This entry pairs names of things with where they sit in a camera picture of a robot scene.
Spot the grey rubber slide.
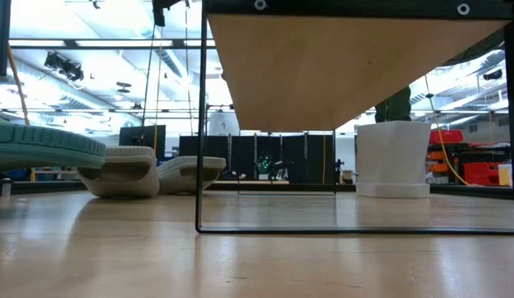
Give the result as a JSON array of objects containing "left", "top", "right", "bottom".
[
  {"left": 76, "top": 145, "right": 161, "bottom": 199},
  {"left": 156, "top": 156, "right": 228, "bottom": 195}
]

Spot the teal rubber slide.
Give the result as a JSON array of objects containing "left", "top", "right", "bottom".
[{"left": 0, "top": 118, "right": 108, "bottom": 174}]

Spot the shelf with red bins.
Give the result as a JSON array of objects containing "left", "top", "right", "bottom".
[{"left": 425, "top": 129, "right": 513, "bottom": 187}]

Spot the robot with green lights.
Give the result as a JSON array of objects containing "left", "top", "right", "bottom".
[{"left": 254, "top": 151, "right": 293, "bottom": 182}]

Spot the white round appliance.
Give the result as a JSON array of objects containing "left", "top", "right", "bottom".
[{"left": 209, "top": 111, "right": 241, "bottom": 136}]

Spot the black background screen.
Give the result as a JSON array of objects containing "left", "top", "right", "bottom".
[{"left": 118, "top": 124, "right": 167, "bottom": 161}]

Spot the white plant pot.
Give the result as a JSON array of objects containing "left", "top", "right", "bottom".
[{"left": 355, "top": 120, "right": 432, "bottom": 199}]

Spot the green cactus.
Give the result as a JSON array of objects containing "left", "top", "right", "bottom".
[{"left": 374, "top": 85, "right": 412, "bottom": 123}]

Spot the black ceiling device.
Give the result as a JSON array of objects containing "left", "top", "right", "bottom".
[{"left": 43, "top": 51, "right": 85, "bottom": 83}]

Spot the computer monitor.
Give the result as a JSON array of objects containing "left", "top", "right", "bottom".
[{"left": 0, "top": 0, "right": 12, "bottom": 78}]

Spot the black partition wall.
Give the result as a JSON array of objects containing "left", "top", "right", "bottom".
[{"left": 178, "top": 132, "right": 336, "bottom": 185}]

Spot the black overhead mount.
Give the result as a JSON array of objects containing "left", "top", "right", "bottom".
[{"left": 151, "top": 0, "right": 187, "bottom": 28}]

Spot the yellow hanging cable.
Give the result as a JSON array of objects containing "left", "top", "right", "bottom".
[{"left": 424, "top": 74, "right": 471, "bottom": 186}]

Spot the black aluminium table frame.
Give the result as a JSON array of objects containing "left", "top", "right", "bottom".
[{"left": 0, "top": 177, "right": 514, "bottom": 200}]

